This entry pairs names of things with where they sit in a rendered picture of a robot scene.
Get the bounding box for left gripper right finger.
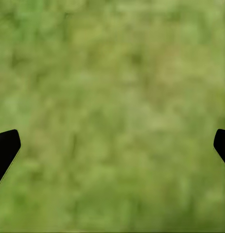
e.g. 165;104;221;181
213;129;225;162

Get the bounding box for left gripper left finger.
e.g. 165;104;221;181
0;129;21;180

